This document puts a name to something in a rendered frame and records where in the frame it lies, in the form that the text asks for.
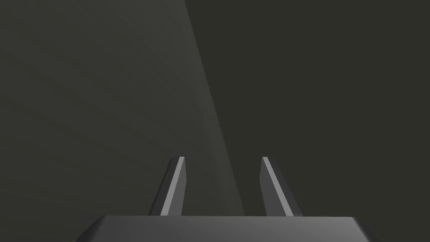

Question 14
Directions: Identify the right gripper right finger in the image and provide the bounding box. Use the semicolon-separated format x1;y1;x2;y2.
259;156;304;217

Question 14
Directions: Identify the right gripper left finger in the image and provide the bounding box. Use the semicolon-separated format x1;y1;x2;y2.
148;156;187;217

